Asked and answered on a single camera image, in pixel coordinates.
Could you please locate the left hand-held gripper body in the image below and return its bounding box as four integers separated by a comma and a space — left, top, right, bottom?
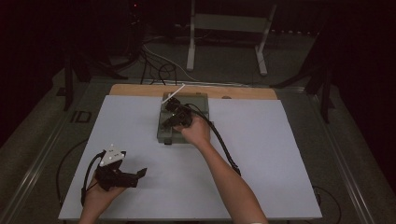
94, 143, 133, 191

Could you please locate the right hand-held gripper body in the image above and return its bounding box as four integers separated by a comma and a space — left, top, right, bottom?
161, 83, 194, 129

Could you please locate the grey transparent organizer box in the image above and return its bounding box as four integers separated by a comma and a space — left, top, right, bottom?
156, 91, 210, 146

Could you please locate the person's right hand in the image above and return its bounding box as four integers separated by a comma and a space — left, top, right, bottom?
173, 114, 212, 149

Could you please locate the person's left hand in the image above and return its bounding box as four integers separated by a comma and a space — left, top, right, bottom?
81, 180, 127, 211

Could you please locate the white metal stand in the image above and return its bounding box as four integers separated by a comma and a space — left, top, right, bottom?
186, 0, 278, 77

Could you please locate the black metal stand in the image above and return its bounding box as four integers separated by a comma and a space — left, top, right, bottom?
270, 8, 336, 124
63, 51, 129, 112

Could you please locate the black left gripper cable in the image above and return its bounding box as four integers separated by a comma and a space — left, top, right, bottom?
79, 150, 107, 207

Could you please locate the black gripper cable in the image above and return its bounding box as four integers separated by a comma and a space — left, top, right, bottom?
186, 103, 243, 177
79, 150, 107, 207

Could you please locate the black floor cables bundle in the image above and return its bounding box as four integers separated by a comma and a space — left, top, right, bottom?
139, 42, 179, 87

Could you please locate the white floor cable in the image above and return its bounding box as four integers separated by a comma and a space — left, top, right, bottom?
144, 44, 251, 89

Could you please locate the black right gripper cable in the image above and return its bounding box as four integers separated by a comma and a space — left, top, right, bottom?
186, 103, 243, 177

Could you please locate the black floor cable loop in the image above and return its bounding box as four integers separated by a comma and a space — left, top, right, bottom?
55, 139, 89, 209
312, 185, 343, 224

